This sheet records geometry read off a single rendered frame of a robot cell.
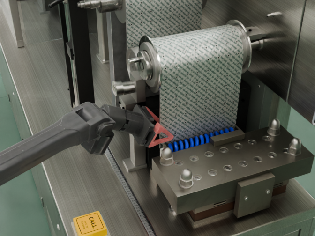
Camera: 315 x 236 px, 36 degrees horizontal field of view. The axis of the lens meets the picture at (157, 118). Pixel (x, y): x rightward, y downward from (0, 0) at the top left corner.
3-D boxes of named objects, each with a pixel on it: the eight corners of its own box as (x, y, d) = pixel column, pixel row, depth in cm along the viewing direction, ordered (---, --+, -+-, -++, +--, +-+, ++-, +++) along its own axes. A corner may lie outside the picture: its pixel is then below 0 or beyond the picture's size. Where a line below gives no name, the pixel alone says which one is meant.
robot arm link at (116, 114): (108, 111, 114) (101, 99, 119) (95, 134, 117) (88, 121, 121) (131, 117, 118) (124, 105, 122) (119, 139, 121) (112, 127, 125)
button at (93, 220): (73, 224, 125) (72, 217, 124) (99, 216, 127) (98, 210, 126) (80, 243, 120) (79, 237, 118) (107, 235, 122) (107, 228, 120)
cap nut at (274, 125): (264, 130, 137) (266, 117, 134) (275, 127, 138) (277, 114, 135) (272, 137, 134) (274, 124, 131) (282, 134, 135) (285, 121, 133)
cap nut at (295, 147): (284, 149, 130) (287, 136, 127) (295, 146, 131) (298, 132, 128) (292, 157, 127) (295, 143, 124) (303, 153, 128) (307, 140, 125)
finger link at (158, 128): (170, 153, 127) (140, 146, 121) (159, 137, 132) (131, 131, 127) (182, 132, 124) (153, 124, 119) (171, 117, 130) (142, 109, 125)
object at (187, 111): (159, 147, 132) (159, 90, 121) (234, 128, 139) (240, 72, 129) (160, 149, 131) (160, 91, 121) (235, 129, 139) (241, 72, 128)
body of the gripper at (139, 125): (145, 147, 122) (120, 141, 118) (131, 125, 130) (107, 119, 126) (156, 126, 120) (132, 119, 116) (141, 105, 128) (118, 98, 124)
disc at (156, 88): (138, 76, 133) (137, 26, 124) (140, 76, 133) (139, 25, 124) (160, 103, 122) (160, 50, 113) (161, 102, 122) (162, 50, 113)
